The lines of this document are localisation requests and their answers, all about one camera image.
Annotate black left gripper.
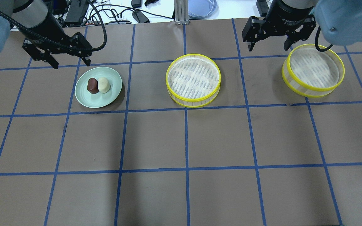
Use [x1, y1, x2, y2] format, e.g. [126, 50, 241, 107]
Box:
[22, 14, 92, 70]

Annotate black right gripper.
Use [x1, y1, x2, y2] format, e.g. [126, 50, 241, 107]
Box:
[242, 0, 317, 52]

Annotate white steamed bun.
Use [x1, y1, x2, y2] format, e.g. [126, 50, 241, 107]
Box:
[98, 77, 111, 94]

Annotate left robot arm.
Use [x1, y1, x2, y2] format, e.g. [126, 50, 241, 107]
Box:
[0, 0, 92, 69]

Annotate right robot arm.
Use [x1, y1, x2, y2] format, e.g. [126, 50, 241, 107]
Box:
[242, 0, 362, 52]

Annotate brown steamed bun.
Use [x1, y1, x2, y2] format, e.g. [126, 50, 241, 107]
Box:
[87, 78, 99, 94]

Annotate light green plate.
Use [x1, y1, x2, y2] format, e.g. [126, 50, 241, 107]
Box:
[74, 67, 123, 108]

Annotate black power adapter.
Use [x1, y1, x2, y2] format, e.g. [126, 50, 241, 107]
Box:
[132, 10, 150, 24]

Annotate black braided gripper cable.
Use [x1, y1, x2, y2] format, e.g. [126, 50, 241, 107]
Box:
[0, 0, 107, 52]

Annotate aluminium frame post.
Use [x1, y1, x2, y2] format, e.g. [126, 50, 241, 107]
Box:
[174, 0, 189, 25]

